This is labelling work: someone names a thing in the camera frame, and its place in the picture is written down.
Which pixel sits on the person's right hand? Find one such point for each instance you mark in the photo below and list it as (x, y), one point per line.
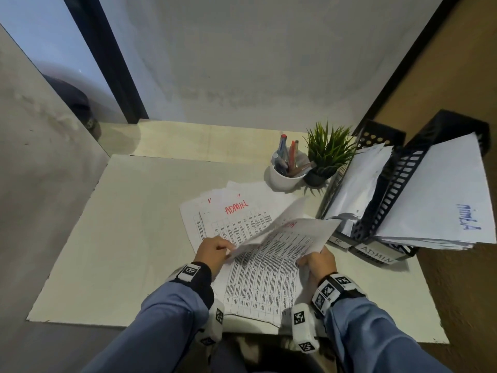
(320, 268)

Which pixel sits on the person's left hand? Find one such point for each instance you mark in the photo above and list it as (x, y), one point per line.
(211, 254)

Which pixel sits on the white paper sheet red heading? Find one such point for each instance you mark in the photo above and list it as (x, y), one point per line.
(295, 236)

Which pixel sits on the pile of printed papers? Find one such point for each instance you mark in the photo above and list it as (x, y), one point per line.
(233, 213)

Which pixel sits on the bundle of white papers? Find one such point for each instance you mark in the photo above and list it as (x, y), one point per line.
(435, 201)
(357, 186)

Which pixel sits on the black ADMIN file holder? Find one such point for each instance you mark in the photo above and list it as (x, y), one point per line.
(458, 122)

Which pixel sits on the person's right forearm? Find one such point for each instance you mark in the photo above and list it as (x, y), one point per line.
(376, 337)

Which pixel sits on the person's left forearm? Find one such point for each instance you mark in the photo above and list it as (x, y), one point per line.
(151, 334)

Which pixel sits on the black left wrist band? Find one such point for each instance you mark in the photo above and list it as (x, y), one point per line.
(198, 281)

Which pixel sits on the white pen cup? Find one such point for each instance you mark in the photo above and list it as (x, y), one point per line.
(281, 184)

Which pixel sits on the white table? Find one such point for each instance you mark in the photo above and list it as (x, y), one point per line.
(116, 244)

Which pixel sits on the brown pen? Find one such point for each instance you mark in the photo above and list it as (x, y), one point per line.
(303, 169)

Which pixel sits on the grey white marker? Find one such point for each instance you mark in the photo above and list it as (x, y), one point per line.
(279, 163)

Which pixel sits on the light wooden ledge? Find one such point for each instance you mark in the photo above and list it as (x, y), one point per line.
(186, 141)

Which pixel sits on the orange pen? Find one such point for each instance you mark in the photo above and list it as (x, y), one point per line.
(291, 155)

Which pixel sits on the green plant in black pot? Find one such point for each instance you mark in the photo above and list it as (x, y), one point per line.
(328, 149)

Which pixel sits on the thin grey pen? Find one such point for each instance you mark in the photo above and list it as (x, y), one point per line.
(296, 147)

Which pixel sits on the red-capped marker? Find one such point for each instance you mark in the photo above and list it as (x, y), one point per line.
(282, 145)

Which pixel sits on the dark round object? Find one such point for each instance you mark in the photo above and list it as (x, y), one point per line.
(72, 100)

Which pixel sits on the black edge trim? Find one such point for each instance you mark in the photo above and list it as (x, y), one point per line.
(411, 66)

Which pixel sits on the frosted window glass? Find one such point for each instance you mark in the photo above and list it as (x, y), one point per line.
(50, 38)

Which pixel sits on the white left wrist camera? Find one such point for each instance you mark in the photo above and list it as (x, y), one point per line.
(213, 322)

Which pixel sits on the black window frame post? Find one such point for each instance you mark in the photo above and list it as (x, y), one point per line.
(108, 62)

